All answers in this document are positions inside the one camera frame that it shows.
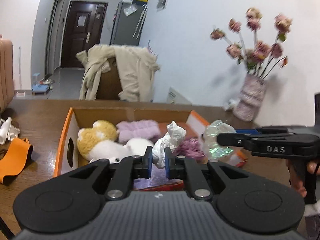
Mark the dried pink rose bouquet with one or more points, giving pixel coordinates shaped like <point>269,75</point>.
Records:
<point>262,58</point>

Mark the beige coat on chair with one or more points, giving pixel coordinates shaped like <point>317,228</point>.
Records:
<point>136,68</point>

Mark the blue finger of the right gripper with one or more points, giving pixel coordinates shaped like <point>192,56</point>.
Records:
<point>247,131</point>

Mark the red cardboard box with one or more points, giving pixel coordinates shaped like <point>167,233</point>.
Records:
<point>68,157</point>

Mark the brown rectangular sponge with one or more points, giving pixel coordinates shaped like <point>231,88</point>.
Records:
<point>190,132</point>

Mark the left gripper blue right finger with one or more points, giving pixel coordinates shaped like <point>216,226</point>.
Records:
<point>190,172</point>

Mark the lilac fluffy towel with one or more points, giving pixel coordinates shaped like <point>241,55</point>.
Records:
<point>147,129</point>

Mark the yellow white plush toy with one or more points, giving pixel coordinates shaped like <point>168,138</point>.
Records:
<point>100,142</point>

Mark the person's right hand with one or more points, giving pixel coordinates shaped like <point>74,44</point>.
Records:
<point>304,184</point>

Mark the purple satin scrunchie cloth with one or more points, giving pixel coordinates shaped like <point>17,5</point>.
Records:
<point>190,148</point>

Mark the pink ceramic vase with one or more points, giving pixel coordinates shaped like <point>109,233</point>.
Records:
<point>251,98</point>

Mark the pink hard-shell suitcase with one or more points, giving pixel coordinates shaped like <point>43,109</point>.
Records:
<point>6,74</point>

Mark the lavender cloth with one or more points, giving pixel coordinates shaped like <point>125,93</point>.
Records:
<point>157,182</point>

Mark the orange folded cloth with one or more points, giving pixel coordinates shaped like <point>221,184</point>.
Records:
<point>15,159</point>

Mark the dark brown entrance door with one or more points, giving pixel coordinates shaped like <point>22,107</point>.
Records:
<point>83,30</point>

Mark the grey refrigerator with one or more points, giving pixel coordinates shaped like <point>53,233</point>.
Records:
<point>127,23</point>

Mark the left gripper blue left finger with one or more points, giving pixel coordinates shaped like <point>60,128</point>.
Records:
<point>128,170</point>

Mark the small white bottle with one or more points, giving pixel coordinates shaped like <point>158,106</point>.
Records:
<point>8,131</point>

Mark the white cloth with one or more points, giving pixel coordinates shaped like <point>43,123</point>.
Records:
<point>172,139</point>

